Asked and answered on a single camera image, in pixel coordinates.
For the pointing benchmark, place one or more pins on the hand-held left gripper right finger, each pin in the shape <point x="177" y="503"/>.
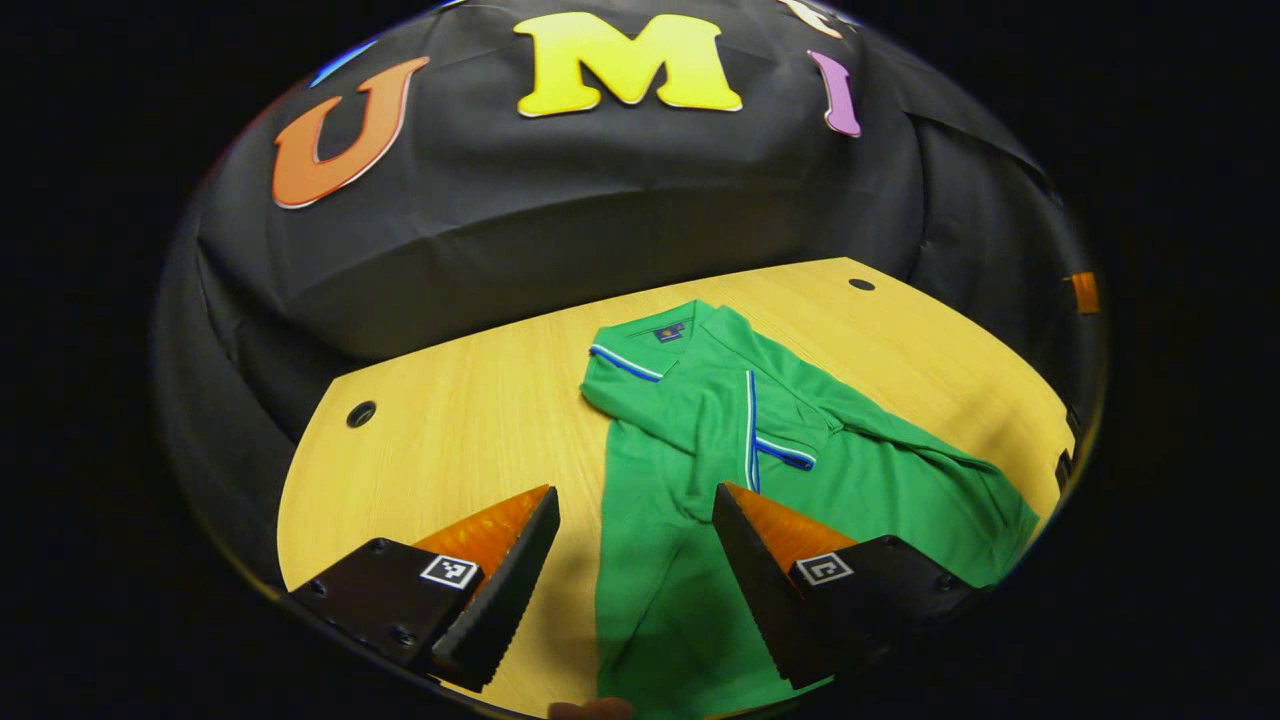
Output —
<point x="760" y="590"/>

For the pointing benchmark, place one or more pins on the green T-shirt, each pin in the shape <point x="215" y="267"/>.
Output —
<point x="680" y="450"/>

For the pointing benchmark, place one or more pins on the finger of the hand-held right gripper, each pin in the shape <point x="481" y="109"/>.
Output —
<point x="1085" y="292"/>
<point x="1063" y="468"/>

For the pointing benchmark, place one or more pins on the black backdrop cloth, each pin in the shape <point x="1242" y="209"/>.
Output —
<point x="600" y="200"/>

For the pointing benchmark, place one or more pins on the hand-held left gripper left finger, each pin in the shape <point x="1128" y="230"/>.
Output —
<point x="510" y="600"/>

